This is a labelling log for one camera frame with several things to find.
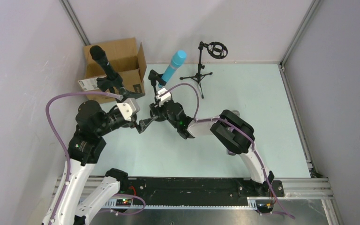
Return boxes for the black round-base mic stand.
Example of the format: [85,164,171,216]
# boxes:
[97,76,127,95]
[148,69,166,122]

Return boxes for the brown cardboard box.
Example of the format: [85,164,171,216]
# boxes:
[77,37,147,93]

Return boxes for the black microphone orange end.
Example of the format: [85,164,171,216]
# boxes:
[90,45,123,84]

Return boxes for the teal microphone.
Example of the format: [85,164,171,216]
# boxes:
[158,50,187,88]

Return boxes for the purple glitter microphone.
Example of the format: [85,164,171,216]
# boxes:
[226,110,240,156]

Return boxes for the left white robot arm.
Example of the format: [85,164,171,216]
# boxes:
[42,88,147,225]

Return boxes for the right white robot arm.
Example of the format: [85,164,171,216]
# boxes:
[150,100,274,192]

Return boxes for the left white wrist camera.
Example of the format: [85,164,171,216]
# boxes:
[116,98,140,121]

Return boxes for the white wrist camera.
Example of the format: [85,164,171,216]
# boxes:
[116,98,140,121]
[155,88,172,107]

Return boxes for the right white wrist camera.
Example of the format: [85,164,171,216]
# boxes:
[155,88,172,107]

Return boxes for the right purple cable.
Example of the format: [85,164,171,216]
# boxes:
[163,82,295,219]

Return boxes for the purple cable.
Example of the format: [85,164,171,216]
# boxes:
[163,82,295,219]
[45,91,121,225]

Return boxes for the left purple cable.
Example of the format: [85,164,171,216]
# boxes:
[45,91,121,225]

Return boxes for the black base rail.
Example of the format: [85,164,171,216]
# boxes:
[127,177,272,209]

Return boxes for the black tripod shock-mount stand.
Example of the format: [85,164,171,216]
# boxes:
[180,41,228,99]

